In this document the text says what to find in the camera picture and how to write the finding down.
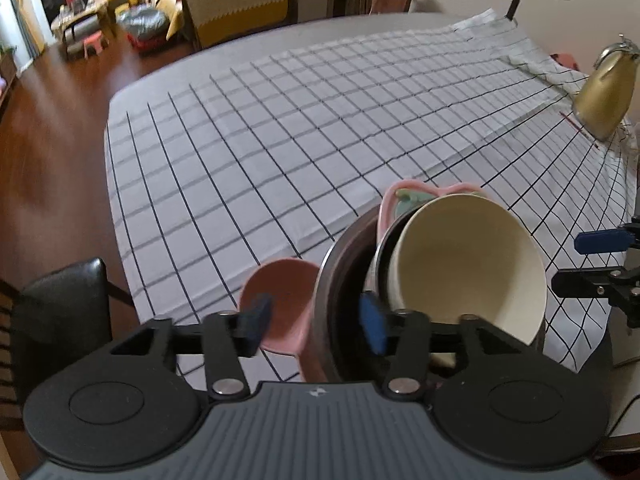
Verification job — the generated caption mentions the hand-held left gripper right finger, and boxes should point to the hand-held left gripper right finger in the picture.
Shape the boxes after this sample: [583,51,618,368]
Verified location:
[360,290,543,402]

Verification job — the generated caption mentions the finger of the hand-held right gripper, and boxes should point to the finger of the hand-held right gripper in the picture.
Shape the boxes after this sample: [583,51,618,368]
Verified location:
[574,220,640,256]
[554,266,640,328]

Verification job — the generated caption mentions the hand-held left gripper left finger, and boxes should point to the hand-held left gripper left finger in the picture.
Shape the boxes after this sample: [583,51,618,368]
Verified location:
[105,292,275,402]

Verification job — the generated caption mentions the stainless steel bowl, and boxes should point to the stainless steel bowl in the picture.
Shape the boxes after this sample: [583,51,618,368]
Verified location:
[312,205,451,391]

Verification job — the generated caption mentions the pink mouse-shaped plate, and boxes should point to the pink mouse-shaped plate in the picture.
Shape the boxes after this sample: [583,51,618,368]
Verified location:
[239,258,328,383]

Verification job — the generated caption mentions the cream plastic bowl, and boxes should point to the cream plastic bowl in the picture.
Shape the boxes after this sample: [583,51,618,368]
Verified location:
[387,194,548,368]

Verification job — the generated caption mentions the pink cup with handle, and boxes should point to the pink cup with handle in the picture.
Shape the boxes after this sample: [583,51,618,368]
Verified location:
[376,179,488,311]

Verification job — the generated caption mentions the gold thermos jug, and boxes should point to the gold thermos jug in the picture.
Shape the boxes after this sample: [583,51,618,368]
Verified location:
[571,34,640,142]

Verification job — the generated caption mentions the white checked tablecloth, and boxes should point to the white checked tablecloth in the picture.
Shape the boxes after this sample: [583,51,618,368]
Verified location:
[104,7,636,396]

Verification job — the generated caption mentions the black leather chair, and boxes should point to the black leather chair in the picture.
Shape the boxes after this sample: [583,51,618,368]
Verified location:
[0,258,113,406]

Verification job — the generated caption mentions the grey plastic bag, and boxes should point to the grey plastic bag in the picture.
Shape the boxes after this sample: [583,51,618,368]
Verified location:
[116,6,168,53]

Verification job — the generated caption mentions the beige covered sofa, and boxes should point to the beige covered sofa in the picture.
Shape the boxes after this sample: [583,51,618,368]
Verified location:
[145,0,296,53]

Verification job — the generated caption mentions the pink stool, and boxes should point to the pink stool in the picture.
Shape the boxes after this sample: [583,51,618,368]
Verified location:
[82,31,111,57]

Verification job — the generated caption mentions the wooden coffee table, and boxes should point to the wooden coffee table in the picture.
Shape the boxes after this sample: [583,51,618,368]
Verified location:
[51,0,113,56]

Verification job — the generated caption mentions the blue and yellow curtain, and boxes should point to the blue and yellow curtain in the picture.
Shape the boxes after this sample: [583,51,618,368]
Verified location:
[10,0,48,61]

